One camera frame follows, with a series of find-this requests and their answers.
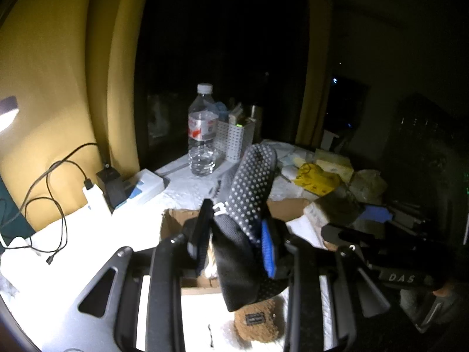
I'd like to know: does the brown fuzzy sock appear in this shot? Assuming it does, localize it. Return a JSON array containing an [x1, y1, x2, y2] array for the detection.
[[234, 296, 287, 351]]

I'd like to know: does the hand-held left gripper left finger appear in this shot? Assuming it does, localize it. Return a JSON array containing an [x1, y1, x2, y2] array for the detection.
[[75, 199, 215, 352]]

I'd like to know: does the black dotted sock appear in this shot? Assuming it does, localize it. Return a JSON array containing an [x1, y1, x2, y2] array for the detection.
[[213, 143, 291, 312]]

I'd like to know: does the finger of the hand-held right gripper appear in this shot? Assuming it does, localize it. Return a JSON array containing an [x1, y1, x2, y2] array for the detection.
[[361, 205, 431, 228], [322, 224, 385, 250]]

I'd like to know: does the white power bank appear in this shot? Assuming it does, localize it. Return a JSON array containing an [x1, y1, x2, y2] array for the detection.
[[82, 185, 113, 215]]

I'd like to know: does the brown cardboard box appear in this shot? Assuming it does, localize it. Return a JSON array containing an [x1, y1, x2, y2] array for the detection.
[[159, 197, 327, 297]]

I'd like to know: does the person's right hand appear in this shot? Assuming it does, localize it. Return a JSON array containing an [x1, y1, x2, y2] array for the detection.
[[431, 282, 457, 298]]

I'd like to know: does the pile of white cloths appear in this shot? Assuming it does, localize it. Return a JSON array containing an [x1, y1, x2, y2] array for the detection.
[[262, 140, 319, 181]]

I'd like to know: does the small beige carton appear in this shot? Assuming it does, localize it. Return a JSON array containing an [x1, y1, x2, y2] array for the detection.
[[229, 103, 254, 127]]

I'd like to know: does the wide yellow curtain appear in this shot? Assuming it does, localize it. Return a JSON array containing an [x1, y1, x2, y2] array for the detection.
[[0, 0, 154, 230]]

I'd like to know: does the dark green cloth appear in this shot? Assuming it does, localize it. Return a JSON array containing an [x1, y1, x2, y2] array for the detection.
[[0, 176, 36, 240]]

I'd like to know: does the white desk lamp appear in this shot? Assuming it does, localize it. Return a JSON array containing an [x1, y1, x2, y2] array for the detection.
[[0, 95, 20, 133]]

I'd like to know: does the yellow tissue pack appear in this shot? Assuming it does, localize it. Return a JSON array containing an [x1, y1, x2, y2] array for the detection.
[[295, 163, 341, 196]]

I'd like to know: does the white and blue carton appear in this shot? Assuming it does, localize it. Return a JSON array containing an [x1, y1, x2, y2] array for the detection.
[[117, 169, 166, 210]]

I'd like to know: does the cream plastic bag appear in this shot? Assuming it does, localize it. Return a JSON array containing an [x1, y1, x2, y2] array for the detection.
[[348, 169, 388, 204]]

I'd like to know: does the black power adapter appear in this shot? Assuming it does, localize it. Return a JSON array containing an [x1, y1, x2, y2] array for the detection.
[[96, 165, 125, 210]]

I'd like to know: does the blue plastic bag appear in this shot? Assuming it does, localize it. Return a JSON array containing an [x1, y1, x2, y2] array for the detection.
[[213, 101, 230, 121]]

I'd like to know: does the white towel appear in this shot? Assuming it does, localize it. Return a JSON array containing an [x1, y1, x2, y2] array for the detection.
[[288, 213, 327, 251]]

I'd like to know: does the black charging cable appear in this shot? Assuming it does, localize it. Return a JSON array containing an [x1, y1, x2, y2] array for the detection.
[[20, 159, 94, 265], [0, 142, 111, 252]]

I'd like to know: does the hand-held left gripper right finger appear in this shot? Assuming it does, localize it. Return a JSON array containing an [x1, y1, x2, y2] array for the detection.
[[262, 220, 391, 352]]

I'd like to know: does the white perforated basket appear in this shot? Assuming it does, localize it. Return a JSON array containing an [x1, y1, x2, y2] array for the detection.
[[214, 119, 256, 163]]

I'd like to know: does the clear plastic water bottle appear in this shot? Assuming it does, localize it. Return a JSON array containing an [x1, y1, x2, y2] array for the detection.
[[188, 83, 219, 177]]

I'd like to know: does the narrow yellow curtain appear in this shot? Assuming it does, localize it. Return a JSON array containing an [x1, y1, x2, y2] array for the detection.
[[295, 0, 332, 148]]

